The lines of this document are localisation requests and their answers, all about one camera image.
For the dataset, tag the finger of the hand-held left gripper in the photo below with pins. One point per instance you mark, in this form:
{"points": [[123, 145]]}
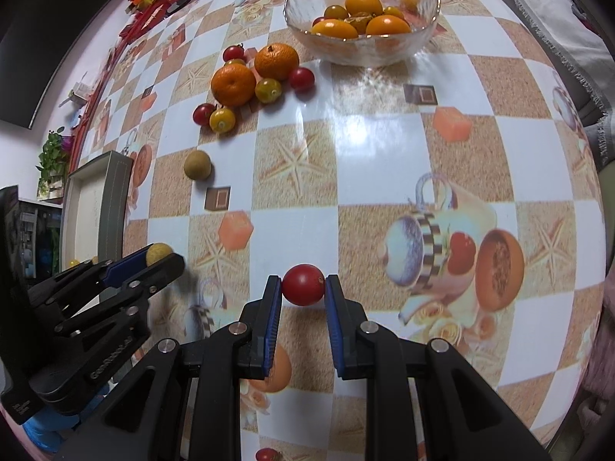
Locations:
{"points": [[163, 271], [125, 269]]}

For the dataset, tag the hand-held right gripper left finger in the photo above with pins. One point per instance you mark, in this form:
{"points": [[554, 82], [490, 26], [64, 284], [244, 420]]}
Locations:
{"points": [[274, 326]]}

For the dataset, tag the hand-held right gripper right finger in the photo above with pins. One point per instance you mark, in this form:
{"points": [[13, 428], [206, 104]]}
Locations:
{"points": [[334, 331]]}

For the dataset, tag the longan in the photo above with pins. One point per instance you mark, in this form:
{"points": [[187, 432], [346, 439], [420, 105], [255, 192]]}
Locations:
{"points": [[158, 252], [198, 164]]}

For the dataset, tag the grey wooden box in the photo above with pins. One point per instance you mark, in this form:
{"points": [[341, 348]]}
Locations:
{"points": [[113, 201]]}

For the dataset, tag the clear glass bowl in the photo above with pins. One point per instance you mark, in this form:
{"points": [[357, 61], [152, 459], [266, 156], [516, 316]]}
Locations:
{"points": [[365, 53]]}

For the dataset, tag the dark shelf cabinet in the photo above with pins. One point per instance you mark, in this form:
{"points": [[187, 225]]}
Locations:
{"points": [[41, 240]]}

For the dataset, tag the green potted plant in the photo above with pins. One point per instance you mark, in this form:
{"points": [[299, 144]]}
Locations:
{"points": [[53, 158]]}

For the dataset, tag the orange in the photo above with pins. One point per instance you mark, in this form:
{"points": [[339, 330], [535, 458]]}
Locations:
{"points": [[363, 2], [276, 61], [388, 25], [358, 22], [334, 30], [234, 85]]}

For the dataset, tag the yellow-green cherry tomato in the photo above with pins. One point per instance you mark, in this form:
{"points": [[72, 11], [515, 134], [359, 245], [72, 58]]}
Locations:
{"points": [[234, 63]]}

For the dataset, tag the black television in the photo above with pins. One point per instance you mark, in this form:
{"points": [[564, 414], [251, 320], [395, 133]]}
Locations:
{"points": [[48, 33]]}

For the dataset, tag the light grey fringed blanket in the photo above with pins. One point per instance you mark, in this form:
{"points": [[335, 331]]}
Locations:
{"points": [[552, 24]]}

